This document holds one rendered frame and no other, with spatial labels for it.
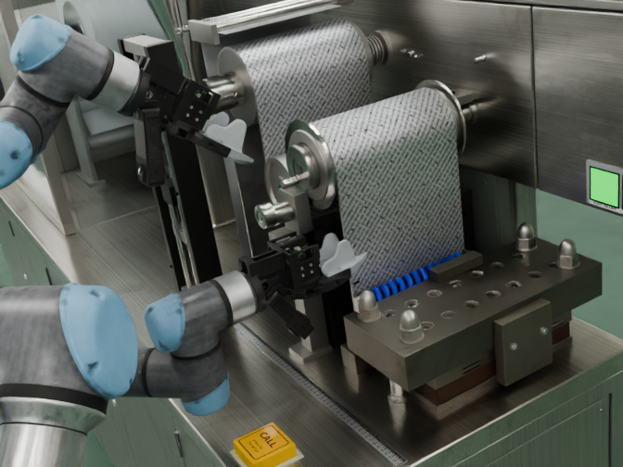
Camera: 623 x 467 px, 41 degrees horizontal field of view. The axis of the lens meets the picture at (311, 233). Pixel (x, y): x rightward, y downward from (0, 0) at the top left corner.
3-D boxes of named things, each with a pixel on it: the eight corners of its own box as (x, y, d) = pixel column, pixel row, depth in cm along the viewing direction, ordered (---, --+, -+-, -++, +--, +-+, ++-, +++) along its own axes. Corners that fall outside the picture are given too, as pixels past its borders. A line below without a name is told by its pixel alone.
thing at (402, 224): (352, 301, 136) (337, 197, 128) (463, 254, 146) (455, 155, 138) (354, 302, 135) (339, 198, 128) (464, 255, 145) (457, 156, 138)
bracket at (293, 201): (287, 354, 147) (258, 195, 134) (318, 340, 150) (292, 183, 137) (301, 365, 143) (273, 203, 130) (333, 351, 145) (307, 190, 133)
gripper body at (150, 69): (226, 98, 117) (153, 59, 110) (199, 153, 117) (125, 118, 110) (205, 89, 123) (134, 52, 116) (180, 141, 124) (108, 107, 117)
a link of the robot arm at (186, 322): (149, 347, 123) (136, 296, 119) (215, 320, 127) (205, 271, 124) (169, 369, 116) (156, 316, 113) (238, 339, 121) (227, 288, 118)
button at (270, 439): (235, 453, 124) (232, 440, 123) (275, 434, 126) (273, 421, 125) (256, 477, 118) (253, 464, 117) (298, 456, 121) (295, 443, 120)
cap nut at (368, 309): (353, 316, 130) (349, 291, 128) (372, 308, 131) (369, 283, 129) (366, 324, 127) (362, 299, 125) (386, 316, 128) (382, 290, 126)
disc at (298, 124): (292, 197, 140) (278, 113, 134) (295, 196, 140) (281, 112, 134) (339, 220, 127) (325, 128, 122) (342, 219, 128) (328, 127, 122)
